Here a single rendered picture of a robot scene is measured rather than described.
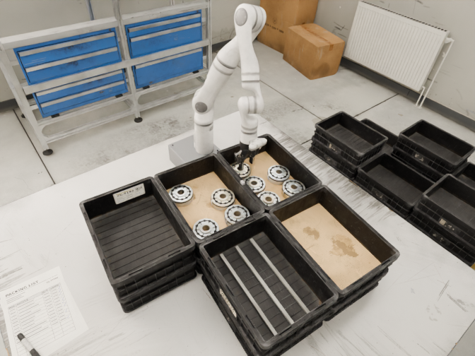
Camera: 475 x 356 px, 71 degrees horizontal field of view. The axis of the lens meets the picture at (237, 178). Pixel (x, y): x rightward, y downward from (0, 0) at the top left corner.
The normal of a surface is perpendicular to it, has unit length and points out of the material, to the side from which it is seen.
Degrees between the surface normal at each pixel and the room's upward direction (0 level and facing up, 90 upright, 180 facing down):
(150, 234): 0
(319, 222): 0
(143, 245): 0
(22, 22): 90
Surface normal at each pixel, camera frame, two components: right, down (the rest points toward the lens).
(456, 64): -0.78, 0.41
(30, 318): 0.05, -0.71
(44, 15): 0.62, 0.58
